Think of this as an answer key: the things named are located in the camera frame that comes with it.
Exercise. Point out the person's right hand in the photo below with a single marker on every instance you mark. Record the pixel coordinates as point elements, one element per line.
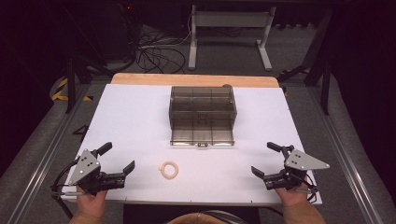
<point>291,197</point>

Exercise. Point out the person's left hand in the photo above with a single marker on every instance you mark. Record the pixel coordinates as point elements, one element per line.
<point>91,202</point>

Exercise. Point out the black metal stand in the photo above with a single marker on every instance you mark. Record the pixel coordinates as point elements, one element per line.
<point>71,84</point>
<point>325,90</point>

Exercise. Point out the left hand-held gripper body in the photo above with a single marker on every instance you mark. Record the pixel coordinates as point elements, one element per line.
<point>85,165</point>

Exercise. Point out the grey metal desk frame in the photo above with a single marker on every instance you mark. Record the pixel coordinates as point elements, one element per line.
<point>230,19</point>

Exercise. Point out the black equipment with red light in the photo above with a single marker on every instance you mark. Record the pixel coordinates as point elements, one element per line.
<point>123,28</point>

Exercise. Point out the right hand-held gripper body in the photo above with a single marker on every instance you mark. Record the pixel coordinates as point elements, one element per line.
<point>300,162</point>

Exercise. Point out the translucent grey drawer box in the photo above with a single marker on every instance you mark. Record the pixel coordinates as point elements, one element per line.
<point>202,116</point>

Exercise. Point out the aluminium floor rail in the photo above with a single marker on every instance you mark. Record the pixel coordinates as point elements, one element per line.
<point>345,161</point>
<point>46,161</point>

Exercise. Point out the yellow black hazard tape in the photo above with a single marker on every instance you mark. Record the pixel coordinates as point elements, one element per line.
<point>59,93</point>

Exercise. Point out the white table board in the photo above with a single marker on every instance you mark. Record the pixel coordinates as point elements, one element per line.
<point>130,124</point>

